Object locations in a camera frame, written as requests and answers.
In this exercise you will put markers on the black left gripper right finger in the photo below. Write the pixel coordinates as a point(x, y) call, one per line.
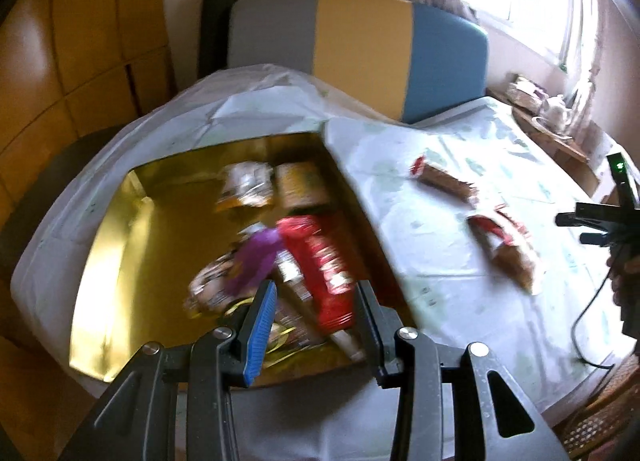
point(376, 326)

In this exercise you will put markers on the gold metal tin box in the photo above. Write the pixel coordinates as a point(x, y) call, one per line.
point(162, 227)

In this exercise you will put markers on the grey yellow blue chair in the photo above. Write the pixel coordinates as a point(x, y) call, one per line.
point(406, 60)

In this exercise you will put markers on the red snack packet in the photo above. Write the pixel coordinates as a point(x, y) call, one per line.
point(325, 272)

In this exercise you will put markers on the right hand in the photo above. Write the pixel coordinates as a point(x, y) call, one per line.
point(617, 280)

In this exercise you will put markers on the black stool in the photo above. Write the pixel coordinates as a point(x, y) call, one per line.
point(50, 183)

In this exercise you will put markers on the grain bar red wrapper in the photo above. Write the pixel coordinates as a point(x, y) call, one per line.
point(507, 246)

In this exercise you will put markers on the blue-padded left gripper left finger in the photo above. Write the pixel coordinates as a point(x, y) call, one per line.
point(253, 335)

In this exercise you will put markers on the tan cracker packet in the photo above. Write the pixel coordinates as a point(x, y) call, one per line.
point(300, 185)

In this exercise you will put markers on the black rolled mat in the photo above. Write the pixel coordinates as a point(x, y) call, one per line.
point(213, 44)

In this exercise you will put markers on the purple snack packet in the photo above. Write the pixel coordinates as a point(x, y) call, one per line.
point(254, 260)

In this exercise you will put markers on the white tablecloth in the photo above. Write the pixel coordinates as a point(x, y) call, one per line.
point(556, 342)

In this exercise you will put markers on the brown red-ended snack bar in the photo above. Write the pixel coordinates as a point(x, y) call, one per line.
point(436, 177)

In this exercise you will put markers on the cluttered side shelf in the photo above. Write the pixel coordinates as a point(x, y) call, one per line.
point(581, 151)

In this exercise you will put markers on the orange-edged clear snack packet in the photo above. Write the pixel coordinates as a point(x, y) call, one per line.
point(246, 184)

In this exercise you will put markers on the wooden cabinet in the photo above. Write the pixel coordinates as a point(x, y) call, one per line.
point(69, 69)

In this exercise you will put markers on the gold-wrapped candies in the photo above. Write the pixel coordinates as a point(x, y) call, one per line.
point(273, 338)

